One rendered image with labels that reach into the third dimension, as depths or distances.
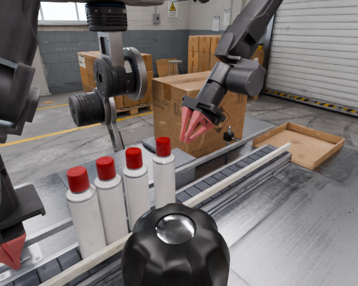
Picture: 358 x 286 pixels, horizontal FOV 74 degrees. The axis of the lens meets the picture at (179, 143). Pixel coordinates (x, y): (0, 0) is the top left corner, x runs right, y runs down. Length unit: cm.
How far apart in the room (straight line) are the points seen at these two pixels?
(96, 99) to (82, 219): 99
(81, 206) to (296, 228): 54
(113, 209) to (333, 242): 53
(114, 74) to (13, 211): 64
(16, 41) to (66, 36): 554
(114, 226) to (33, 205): 21
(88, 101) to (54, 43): 446
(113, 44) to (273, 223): 75
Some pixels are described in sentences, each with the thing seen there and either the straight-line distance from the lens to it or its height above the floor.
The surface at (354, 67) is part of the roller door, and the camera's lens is 459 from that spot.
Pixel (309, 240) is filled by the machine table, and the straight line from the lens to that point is 72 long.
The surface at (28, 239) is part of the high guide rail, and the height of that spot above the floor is 96.
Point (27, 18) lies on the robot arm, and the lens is 30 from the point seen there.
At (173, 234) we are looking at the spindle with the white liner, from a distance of 18.
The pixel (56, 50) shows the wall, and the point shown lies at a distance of 580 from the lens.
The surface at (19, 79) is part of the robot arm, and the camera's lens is 29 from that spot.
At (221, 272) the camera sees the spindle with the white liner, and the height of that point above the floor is 116.
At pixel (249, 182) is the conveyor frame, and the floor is 87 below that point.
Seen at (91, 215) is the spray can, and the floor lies 100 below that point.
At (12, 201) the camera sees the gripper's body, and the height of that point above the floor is 112.
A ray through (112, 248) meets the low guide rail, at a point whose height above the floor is 91.
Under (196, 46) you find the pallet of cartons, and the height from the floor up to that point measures 98.
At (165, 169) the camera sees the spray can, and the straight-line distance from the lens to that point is 53.
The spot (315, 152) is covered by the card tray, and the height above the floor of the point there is 83.
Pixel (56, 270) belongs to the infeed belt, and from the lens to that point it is 58.
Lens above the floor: 131
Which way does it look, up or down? 26 degrees down
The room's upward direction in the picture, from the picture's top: straight up
